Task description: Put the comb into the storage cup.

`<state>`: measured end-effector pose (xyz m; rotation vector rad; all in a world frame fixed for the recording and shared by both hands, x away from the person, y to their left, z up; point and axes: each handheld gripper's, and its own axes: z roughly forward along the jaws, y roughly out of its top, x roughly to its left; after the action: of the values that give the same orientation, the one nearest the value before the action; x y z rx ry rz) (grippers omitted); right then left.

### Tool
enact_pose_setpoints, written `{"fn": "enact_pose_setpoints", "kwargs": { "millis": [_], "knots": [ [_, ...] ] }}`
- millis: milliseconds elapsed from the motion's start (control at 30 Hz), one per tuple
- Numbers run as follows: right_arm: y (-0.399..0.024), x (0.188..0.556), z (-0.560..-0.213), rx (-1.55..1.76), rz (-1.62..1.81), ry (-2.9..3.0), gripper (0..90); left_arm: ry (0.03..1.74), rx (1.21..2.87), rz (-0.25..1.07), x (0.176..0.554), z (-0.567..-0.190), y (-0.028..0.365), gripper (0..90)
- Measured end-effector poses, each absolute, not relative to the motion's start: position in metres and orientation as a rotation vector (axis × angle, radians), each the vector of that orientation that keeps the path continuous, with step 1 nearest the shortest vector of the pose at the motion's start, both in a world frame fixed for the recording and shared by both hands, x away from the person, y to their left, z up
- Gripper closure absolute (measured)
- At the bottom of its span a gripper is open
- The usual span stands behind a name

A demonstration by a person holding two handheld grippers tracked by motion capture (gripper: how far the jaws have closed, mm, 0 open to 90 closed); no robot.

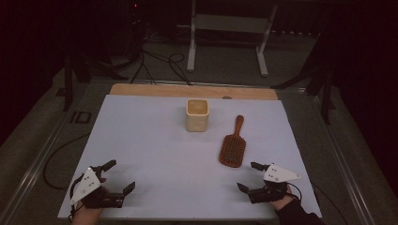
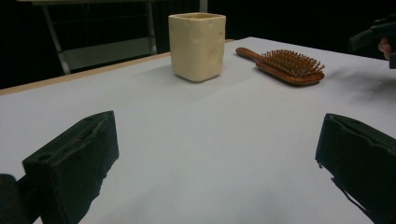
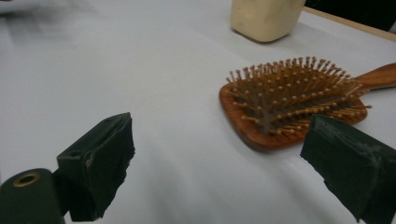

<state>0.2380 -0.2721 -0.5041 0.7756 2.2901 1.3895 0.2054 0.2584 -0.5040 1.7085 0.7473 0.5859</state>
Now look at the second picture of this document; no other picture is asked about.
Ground white table mat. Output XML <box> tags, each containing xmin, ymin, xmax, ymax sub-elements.
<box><xmin>0</xmin><ymin>36</ymin><xmax>396</xmax><ymax>224</ymax></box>

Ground wooden paddle hairbrush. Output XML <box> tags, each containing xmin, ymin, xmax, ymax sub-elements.
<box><xmin>235</xmin><ymin>47</ymin><xmax>326</xmax><ymax>87</ymax></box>

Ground cream square ceramic cup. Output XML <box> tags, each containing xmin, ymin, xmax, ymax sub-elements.
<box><xmin>168</xmin><ymin>12</ymin><xmax>227</xmax><ymax>83</ymax></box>

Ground grey metal stand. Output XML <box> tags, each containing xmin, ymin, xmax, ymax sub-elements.
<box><xmin>17</xmin><ymin>0</ymin><xmax>159</xmax><ymax>76</ymax></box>

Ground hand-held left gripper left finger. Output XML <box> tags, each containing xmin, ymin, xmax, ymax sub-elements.
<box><xmin>21</xmin><ymin>110</ymin><xmax>120</xmax><ymax>224</ymax></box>

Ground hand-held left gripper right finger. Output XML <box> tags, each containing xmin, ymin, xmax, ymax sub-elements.
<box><xmin>315</xmin><ymin>113</ymin><xmax>396</xmax><ymax>224</ymax></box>

